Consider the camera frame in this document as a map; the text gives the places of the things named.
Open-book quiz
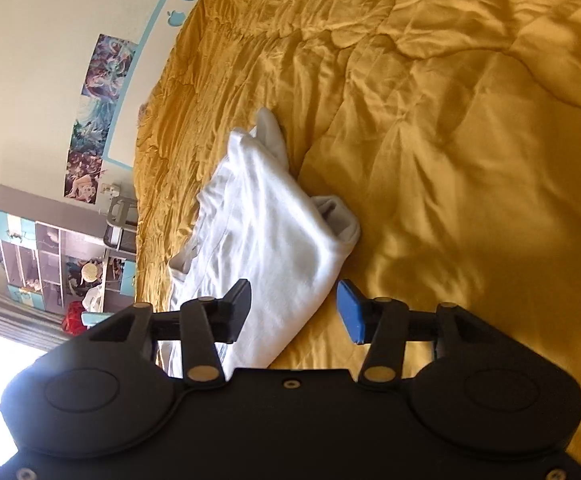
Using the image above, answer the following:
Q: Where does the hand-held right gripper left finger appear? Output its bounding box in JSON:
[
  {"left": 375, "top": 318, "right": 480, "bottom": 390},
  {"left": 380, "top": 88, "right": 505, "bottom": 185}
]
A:
[{"left": 88, "top": 279, "right": 252, "bottom": 391}]

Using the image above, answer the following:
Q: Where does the yellow quilt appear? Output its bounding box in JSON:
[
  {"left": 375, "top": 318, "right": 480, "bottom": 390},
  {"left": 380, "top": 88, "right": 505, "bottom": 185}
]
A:
[{"left": 133, "top": 0, "right": 581, "bottom": 480}]

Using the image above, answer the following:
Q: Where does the striped curtain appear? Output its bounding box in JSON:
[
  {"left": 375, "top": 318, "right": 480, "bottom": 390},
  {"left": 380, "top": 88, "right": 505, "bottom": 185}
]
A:
[{"left": 0, "top": 280, "right": 71, "bottom": 356}]

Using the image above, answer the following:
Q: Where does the grey rolling cart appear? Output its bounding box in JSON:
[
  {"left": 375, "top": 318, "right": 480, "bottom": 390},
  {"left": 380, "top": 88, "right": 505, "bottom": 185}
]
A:
[{"left": 103, "top": 196, "right": 138, "bottom": 251}]

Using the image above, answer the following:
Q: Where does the red bag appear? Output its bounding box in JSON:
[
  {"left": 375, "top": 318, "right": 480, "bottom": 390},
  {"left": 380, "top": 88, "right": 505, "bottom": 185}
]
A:
[{"left": 62, "top": 301, "right": 88, "bottom": 335}]

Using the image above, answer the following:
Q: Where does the white printed sweatshirt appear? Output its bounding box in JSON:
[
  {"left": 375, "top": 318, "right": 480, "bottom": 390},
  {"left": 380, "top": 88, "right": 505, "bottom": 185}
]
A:
[{"left": 163, "top": 107, "right": 361, "bottom": 378}]

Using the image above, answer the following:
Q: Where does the blue chair with star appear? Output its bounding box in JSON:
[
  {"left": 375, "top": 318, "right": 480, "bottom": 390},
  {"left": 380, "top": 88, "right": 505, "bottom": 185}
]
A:
[{"left": 119, "top": 259, "right": 138, "bottom": 297}]

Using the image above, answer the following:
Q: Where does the grey shelf unit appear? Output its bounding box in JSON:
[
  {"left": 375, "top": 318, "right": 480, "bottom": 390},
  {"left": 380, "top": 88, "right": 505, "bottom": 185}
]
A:
[{"left": 0, "top": 184, "right": 138, "bottom": 311}]

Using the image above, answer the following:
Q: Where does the wall poster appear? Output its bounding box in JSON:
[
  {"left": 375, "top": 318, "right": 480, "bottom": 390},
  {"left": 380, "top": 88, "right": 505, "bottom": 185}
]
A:
[{"left": 64, "top": 34, "right": 137, "bottom": 205}]

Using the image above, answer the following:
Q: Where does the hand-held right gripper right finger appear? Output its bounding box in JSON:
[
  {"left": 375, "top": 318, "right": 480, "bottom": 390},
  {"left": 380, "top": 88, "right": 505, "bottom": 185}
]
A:
[{"left": 335, "top": 280, "right": 497, "bottom": 391}]

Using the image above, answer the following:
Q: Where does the white blue bed headboard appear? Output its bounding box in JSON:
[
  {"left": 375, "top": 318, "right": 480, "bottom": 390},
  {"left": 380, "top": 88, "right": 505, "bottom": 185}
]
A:
[{"left": 105, "top": 0, "right": 216, "bottom": 173}]

